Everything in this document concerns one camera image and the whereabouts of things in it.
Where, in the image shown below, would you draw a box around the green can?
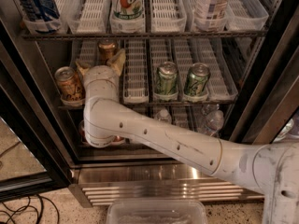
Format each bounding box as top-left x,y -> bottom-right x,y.
184,63 -> 210,97
155,62 -> 178,95

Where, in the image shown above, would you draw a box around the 7up bottle top shelf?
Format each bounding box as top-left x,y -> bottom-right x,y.
112,0 -> 143,20

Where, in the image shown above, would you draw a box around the white labelled bottle top shelf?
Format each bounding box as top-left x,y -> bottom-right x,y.
194,0 -> 228,20

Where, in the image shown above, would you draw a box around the top wire shelf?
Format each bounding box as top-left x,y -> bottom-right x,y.
21,31 -> 267,41

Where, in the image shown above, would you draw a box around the red can front left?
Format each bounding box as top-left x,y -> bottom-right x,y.
78,120 -> 86,142

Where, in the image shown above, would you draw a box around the middle wire shelf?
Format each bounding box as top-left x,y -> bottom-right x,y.
58,101 -> 235,110

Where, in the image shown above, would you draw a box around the clear plastic bin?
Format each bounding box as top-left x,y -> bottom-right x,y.
106,199 -> 207,224

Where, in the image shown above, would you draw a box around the wire shelf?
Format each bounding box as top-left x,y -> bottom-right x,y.
21,31 -> 267,41
58,101 -> 235,110

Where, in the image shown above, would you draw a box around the green can right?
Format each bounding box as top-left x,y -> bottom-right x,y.
184,63 -> 210,97

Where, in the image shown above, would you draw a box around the black cables on floor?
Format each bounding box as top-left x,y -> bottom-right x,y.
0,193 -> 61,224

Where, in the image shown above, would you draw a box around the clear water bottle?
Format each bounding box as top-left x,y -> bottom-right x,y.
201,104 -> 219,116
202,110 -> 224,136
154,108 -> 172,123

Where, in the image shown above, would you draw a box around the blue bottle top shelf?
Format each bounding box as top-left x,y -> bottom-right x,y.
20,0 -> 60,21

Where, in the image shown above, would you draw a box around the stainless steel fridge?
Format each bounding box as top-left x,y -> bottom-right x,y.
0,0 -> 298,207

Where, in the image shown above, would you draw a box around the orange can shelf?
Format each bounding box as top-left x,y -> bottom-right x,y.
98,40 -> 119,64

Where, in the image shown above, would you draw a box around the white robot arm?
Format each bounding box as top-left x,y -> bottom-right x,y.
79,64 -> 299,224

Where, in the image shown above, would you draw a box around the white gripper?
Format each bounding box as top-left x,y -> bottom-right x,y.
75,49 -> 126,88

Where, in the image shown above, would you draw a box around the clear water bottle rear right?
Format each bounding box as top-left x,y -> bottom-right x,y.
201,104 -> 219,116

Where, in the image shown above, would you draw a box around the clear water bottle centre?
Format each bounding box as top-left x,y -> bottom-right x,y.
154,108 -> 172,123

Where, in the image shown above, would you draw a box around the glass fridge door left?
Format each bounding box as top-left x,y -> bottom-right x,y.
0,39 -> 71,201

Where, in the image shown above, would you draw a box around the red can front right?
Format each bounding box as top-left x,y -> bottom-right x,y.
111,136 -> 124,144

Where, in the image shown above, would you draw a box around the orange can front left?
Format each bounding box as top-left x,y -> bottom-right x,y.
54,66 -> 85,101

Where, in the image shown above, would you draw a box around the green can left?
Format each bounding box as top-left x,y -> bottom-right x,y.
155,62 -> 178,95

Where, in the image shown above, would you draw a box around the red can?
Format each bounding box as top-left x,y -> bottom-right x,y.
78,120 -> 86,142
111,136 -> 124,144

